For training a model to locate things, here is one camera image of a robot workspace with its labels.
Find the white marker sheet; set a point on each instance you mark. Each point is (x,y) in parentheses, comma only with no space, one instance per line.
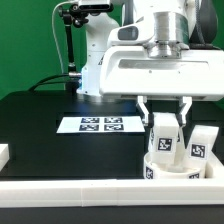
(99,124)

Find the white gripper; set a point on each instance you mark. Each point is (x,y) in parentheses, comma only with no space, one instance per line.
(128,71)

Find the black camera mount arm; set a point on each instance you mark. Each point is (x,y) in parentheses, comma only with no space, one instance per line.
(74,16)

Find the white U-shaped fence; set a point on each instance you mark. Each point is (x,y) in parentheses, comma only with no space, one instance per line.
(111,192)

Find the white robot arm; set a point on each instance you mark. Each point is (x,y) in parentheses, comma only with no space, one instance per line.
(152,50)

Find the camera on mount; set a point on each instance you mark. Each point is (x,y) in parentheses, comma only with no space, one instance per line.
(94,5)

